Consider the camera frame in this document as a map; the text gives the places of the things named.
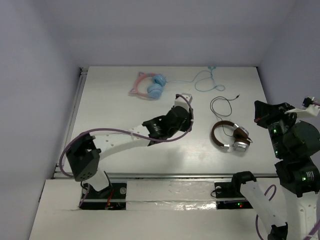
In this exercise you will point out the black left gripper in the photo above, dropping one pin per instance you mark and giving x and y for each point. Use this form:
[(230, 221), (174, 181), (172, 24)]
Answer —
[(186, 119)]

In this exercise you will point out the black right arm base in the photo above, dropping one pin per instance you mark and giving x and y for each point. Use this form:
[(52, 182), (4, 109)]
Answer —
[(227, 198)]

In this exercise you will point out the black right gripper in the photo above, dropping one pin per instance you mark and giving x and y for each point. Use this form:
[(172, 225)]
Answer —
[(265, 112)]

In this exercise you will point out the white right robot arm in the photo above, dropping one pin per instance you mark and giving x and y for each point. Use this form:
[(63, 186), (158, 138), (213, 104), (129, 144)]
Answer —
[(294, 141)]

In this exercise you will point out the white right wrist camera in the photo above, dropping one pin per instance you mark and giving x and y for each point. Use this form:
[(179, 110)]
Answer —
[(310, 109)]

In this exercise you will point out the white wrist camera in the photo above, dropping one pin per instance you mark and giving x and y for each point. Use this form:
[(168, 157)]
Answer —
[(183, 100), (310, 109)]

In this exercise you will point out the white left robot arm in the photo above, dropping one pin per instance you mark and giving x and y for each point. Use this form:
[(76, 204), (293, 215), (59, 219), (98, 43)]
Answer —
[(85, 151)]

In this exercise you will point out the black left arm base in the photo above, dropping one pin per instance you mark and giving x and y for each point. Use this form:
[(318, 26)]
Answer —
[(113, 199)]

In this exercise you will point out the brown silver headphones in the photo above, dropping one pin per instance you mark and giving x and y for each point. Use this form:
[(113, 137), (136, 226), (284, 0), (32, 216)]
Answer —
[(240, 134)]

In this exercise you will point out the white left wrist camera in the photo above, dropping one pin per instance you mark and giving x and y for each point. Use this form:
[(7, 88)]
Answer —
[(183, 100)]

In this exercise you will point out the pink blue cat headphones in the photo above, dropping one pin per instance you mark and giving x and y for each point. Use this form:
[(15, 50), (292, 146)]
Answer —
[(153, 91)]

